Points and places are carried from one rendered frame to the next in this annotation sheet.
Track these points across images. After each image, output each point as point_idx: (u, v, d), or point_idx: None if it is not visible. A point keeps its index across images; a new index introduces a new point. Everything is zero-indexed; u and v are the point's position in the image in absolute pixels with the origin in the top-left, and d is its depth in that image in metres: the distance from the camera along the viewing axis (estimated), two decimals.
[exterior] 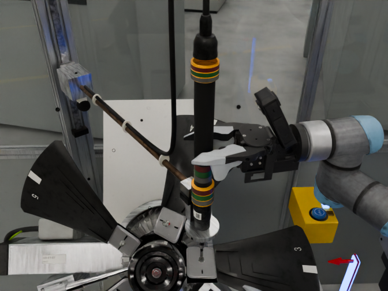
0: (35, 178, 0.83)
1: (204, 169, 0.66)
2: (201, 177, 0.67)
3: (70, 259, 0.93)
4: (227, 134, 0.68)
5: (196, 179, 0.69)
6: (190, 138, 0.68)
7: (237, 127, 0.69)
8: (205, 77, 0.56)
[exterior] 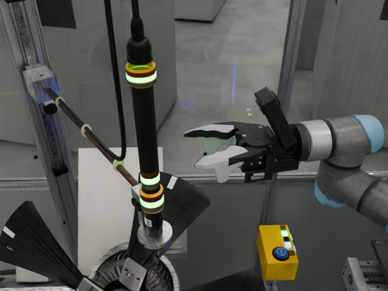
0: (9, 232, 0.91)
1: (149, 175, 0.65)
2: (147, 183, 0.66)
3: None
4: (226, 133, 0.68)
5: (142, 186, 0.67)
6: (190, 135, 0.69)
7: (237, 126, 0.69)
8: (140, 82, 0.54)
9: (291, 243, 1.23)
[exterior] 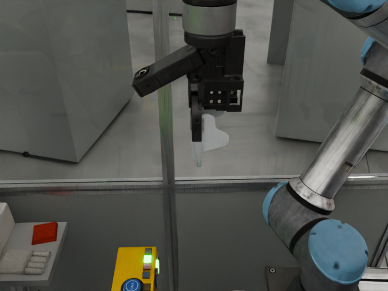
0: None
1: None
2: None
3: None
4: None
5: None
6: None
7: None
8: None
9: (152, 272, 0.92)
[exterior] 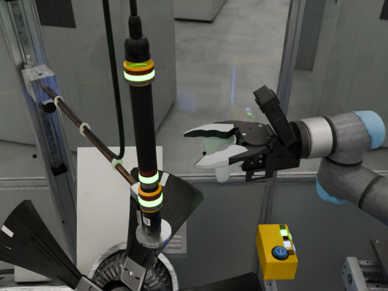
0: (163, 179, 0.93)
1: (147, 174, 0.65)
2: (145, 182, 0.66)
3: None
4: (226, 132, 0.68)
5: (141, 184, 0.67)
6: (190, 135, 0.69)
7: (237, 125, 0.69)
8: (138, 79, 0.54)
9: (291, 242, 1.23)
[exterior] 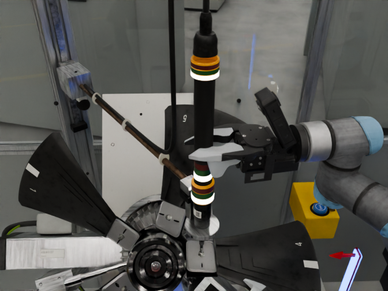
0: None
1: (204, 167, 0.66)
2: (201, 175, 0.67)
3: (68, 254, 0.92)
4: (228, 136, 0.67)
5: (196, 178, 0.68)
6: (191, 143, 0.67)
7: (236, 128, 0.69)
8: (205, 74, 0.56)
9: None
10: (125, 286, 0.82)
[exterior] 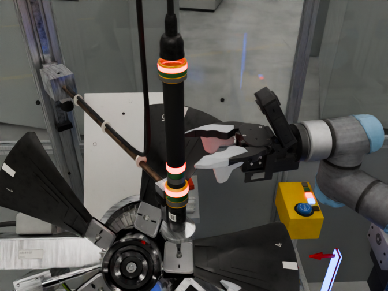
0: None
1: (176, 170, 0.66)
2: (174, 178, 0.67)
3: (47, 254, 0.91)
4: (226, 133, 0.68)
5: (168, 181, 0.68)
6: (190, 135, 0.69)
7: (237, 126, 0.69)
8: (172, 77, 0.55)
9: (315, 199, 1.13)
10: (101, 287, 0.81)
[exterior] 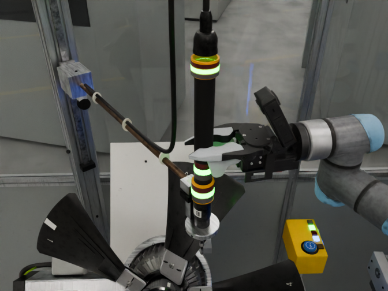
0: None
1: (204, 166, 0.66)
2: (201, 174, 0.67)
3: None
4: (228, 135, 0.67)
5: (196, 176, 0.68)
6: (191, 143, 0.67)
7: (236, 127, 0.69)
8: (205, 73, 0.55)
9: (319, 237, 1.24)
10: None
